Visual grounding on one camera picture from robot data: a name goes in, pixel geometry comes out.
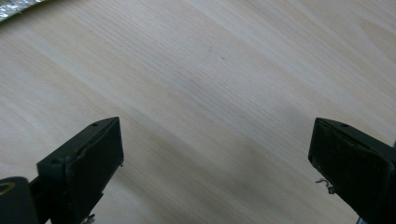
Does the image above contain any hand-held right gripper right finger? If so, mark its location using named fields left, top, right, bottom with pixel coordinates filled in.
left=307, top=117, right=396, bottom=224

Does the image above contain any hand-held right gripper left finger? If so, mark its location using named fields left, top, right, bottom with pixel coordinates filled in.
left=36, top=116, right=125, bottom=224

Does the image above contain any silver foil sheet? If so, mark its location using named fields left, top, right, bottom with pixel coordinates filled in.
left=0, top=0, right=45, bottom=22

